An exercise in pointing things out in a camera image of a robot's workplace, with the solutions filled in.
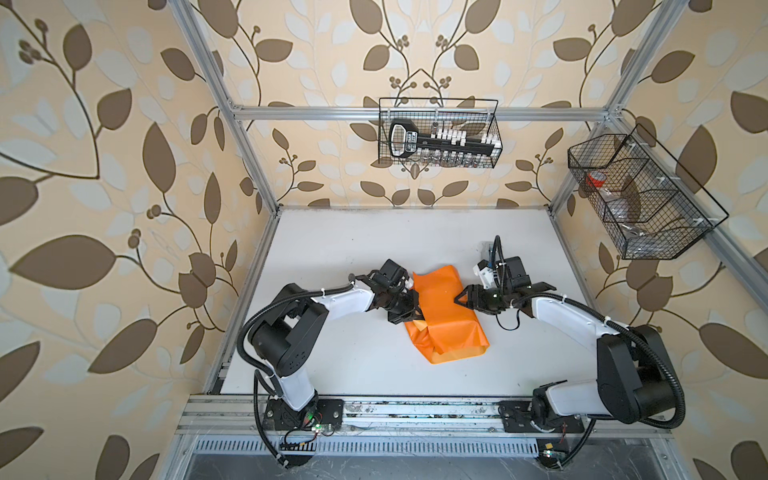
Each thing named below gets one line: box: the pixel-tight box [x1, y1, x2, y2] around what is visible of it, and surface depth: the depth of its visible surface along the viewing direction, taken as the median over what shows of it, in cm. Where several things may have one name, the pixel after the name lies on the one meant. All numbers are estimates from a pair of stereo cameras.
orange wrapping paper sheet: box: [404, 265, 490, 364], surface depth 84 cm
